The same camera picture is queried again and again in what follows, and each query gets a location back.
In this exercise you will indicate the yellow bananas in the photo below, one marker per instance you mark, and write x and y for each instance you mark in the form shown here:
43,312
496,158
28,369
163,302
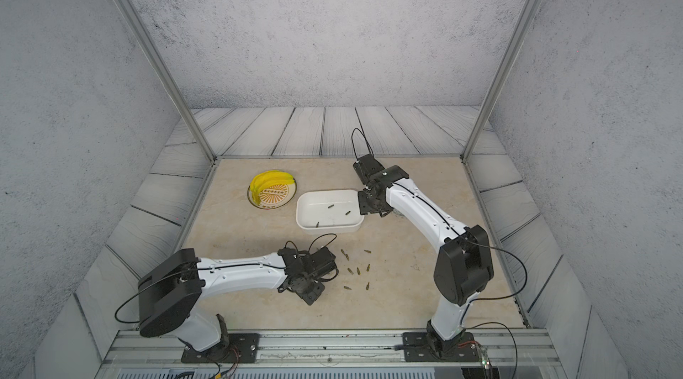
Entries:
272,174

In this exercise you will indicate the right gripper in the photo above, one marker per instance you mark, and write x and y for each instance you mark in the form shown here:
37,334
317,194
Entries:
363,205

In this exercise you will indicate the aluminium rail frame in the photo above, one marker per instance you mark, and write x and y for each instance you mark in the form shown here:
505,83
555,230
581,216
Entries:
355,353

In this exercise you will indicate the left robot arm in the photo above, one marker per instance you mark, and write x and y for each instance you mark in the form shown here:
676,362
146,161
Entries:
169,294

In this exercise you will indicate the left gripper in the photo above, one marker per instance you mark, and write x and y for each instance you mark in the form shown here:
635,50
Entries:
311,299

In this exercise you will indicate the patterned plate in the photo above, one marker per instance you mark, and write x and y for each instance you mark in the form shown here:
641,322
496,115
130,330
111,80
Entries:
272,193

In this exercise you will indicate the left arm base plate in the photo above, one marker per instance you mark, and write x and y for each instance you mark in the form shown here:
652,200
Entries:
235,348

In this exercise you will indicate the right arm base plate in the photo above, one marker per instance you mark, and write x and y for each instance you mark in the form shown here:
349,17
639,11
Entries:
429,347

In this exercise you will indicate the white storage box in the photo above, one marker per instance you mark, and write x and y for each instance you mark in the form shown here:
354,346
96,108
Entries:
312,208

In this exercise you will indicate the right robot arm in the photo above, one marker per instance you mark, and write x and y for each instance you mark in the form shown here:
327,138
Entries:
464,263

